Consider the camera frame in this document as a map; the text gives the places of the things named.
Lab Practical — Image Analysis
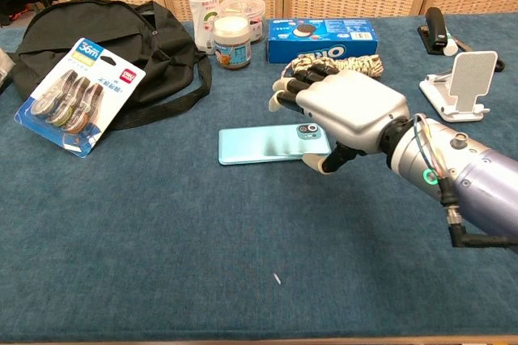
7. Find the clear round plastic container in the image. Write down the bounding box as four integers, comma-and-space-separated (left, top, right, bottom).
219, 0, 267, 45

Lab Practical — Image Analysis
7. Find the black fabric bag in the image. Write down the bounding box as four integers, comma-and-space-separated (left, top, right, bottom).
8, 0, 213, 130

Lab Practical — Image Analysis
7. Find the bundle of patterned rope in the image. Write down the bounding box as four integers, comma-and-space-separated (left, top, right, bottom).
279, 53, 384, 80

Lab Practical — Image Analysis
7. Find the blue Oreo cookie box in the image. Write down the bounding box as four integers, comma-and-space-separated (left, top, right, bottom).
265, 17, 380, 65

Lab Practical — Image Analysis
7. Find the black stapler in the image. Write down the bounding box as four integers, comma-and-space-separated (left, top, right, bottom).
417, 6, 451, 54

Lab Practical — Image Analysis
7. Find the white glue stick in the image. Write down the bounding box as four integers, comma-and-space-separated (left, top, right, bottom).
442, 28, 473, 58

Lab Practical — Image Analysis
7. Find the light blue smartphone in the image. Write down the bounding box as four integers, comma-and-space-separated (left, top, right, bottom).
218, 121, 332, 166

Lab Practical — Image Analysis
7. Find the small jar with white lid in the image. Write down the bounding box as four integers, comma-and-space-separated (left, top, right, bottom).
212, 15, 253, 71

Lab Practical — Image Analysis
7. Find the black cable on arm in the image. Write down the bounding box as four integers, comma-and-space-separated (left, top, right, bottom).
439, 177, 518, 249

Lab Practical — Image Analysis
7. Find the white yogurt drink bottle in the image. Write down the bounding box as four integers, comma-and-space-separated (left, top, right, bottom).
181, 0, 221, 56

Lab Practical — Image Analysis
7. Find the white folding phone stand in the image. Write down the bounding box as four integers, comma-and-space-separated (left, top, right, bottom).
418, 50, 499, 122

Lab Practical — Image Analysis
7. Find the tape pack blister card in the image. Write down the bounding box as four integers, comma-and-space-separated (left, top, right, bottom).
14, 37, 146, 159

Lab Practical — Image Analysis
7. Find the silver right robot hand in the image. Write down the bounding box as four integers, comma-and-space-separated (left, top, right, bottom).
268, 62, 412, 176

